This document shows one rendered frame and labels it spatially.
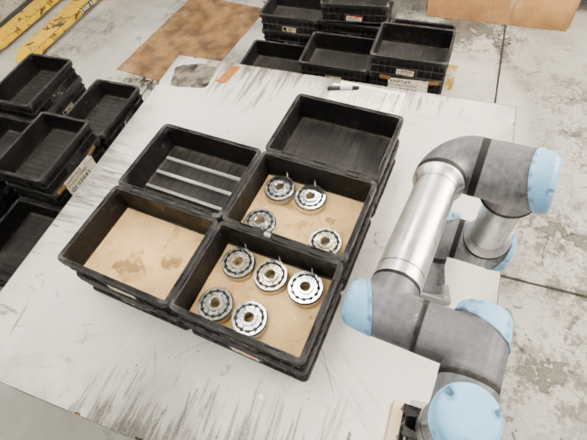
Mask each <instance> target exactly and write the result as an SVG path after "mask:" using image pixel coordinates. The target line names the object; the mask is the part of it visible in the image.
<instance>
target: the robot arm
mask: <svg viewBox="0 0 587 440"><path fill-rule="evenodd" d="M562 165H563V157H562V156H561V155H560V154H559V153H557V152H555V151H551V150H547V149H546V148H535V147H530V146H526V145H522V144H517V143H513V142H508V141H500V140H496V139H491V138H487V137H483V136H478V135H467V136H461V137H458V138H455V139H452V140H449V141H446V142H444V143H442V144H440V145H439V146H437V147H435V148H434V149H433V150H432V151H431V152H429V153H428V154H427V155H426V156H425V157H424V158H423V159H422V160H421V162H420V163H419V164H418V166H417V168H416V170H415V172H414V174H413V177H412V184H413V189H412V191H411V193H410V196H409V198H408V200H407V202H406V204H405V206H404V209H403V211H402V213H401V215H400V217H399V218H398V221H397V224H396V226H395V228H394V230H393V232H392V234H391V236H390V239H389V241H388V243H387V245H386V247H385V249H384V251H383V254H382V256H381V258H380V260H379V262H378V264H377V266H376V269H375V271H374V273H373V276H372V278H371V279H370V278H361V277H358V278H355V279H354V281H353V282H352V283H351V285H350V286H349V289H348V291H347V294H346V296H345V299H344V302H343V306H342V321H343V322H344V324H345V325H347V326H348V327H352V328H353V329H355V330H356V331H358V332H360V333H364V334H366V335H367V336H369V337H370V336H372V337H374V338H377V339H379V340H382V341H385V342H387V343H390V344H391V345H394V346H396V347H400V348H402V349H404V350H407V351H410V352H412V353H414V354H417V355H420V356H422V357H425V358H426V359H429V360H431V361H435V362H437V363H439V371H438V373H437V378H436V381H435V384H434V388H433V391H432V396H431V399H430V401H429V403H428V402H421V401H417V400H411V404H412V405H414V406H412V405H410V404H407V403H404V405H403V406H402V407H401V409H400V410H402V411H403V414H402V418H401V423H400V428H399V432H398V434H397V436H396V440H501V436H502V433H503V429H504V420H503V416H502V413H501V408H500V406H499V403H500V399H501V398H500V394H501V387H502V383H503V378H504V374H505V370H506V366H507V362H508V356H509V355H510V353H511V349H512V348H511V341H512V336H513V327H514V322H513V319H512V317H511V316H510V314H509V313H508V312H507V311H506V310H505V309H503V308H502V307H500V306H498V305H496V304H495V303H492V302H490V301H486V300H484V299H482V300H477V299H463V300H461V301H460V302H459V303H458V305H457V307H456V308H455V309H451V308H449V307H446V306H442V305H440V304H437V303H434V302H431V301H429V300H426V299H422V298H420V297H419V296H420V295H421V292H428V293H434V294H441V293H443V291H444V289H445V262H446V260H447V258H454V259H457V260H459V261H463V262H466V263H468V264H472V265H477V266H479V267H483V268H485V269H486V270H489V271H496V272H500V271H502V270H503V269H505V268H506V266H507V265H508V262H509V261H510V259H511V257H512V256H513V253H514V248H515V245H516V236H515V234H514V233H513V232H512V231H513V229H514V227H515V226H516V225H517V223H518V222H519V220H520V219H521V218H523V217H526V216H528V215H530V214H531V213H532V212H533V213H535V214H539V213H540V214H546V213H548V212H549V209H550V207H551V204H552V201H553V198H554V195H555V192H556V186H557V184H558V180H559V176H560V173H561V169H562ZM462 194H464V195H467V196H473V197H477V198H479V199H480V201H481V206H480V210H479V212H478V215H477V217H476V219H474V220H472V222H471V221H468V220H464V219H461V215H460V213H459V212H454V211H451V208H452V204H453V201H455V200H456V199H458V198H459V197H460V196H461V195H462Z"/></svg>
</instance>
